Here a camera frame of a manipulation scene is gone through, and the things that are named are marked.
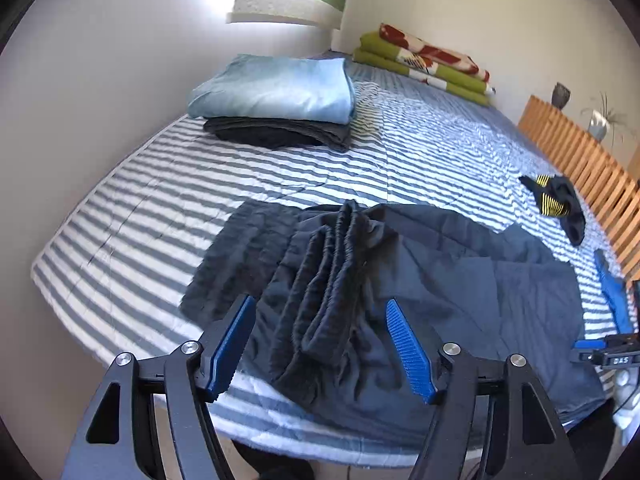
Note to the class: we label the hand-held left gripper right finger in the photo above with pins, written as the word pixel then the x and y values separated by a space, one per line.
pixel 407 347

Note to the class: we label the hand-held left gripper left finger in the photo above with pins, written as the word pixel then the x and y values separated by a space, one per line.
pixel 232 345

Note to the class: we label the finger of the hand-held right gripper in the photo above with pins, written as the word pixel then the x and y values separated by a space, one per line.
pixel 590 345
pixel 615 295

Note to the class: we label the dark navy shorts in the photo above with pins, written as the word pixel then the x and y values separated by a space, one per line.
pixel 475 285

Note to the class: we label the black yellow striped garment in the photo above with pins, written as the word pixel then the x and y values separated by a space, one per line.
pixel 560 200

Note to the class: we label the person's black trouser leg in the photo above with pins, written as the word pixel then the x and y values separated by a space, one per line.
pixel 275 462

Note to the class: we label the wooden slatted headboard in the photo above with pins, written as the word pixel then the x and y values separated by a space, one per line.
pixel 590 160

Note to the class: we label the wooden door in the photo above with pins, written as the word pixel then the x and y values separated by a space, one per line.
pixel 634 155

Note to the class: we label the striped bed quilt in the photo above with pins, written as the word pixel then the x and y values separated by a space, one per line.
pixel 200 180

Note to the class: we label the potted plant in white pot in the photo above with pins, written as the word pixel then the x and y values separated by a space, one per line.
pixel 599 125

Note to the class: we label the dark ceramic vase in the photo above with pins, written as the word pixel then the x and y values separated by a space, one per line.
pixel 561 96

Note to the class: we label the folded black garment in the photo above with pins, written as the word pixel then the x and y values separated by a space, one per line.
pixel 270 132

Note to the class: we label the folded light blue garment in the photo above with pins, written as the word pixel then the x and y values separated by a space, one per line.
pixel 275 87

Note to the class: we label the folded green quilt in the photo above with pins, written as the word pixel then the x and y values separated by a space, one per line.
pixel 380 52

